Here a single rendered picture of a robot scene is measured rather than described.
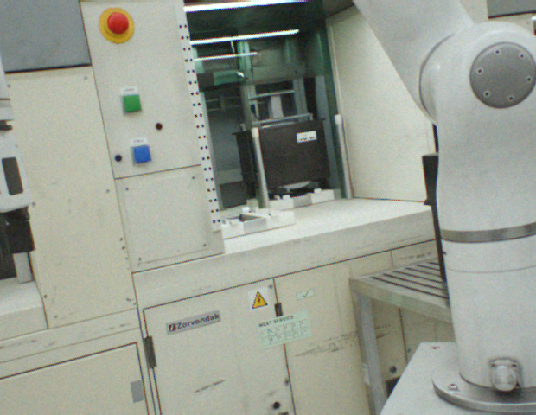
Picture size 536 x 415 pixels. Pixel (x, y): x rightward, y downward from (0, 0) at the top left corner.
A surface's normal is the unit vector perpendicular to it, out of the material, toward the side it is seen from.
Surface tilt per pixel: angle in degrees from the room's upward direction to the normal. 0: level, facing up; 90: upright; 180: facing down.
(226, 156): 90
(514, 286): 90
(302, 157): 90
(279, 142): 90
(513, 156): 126
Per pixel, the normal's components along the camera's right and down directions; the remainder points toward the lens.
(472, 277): -0.70, 0.19
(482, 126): -0.12, 0.69
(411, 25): 0.26, 0.74
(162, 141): 0.36, 0.05
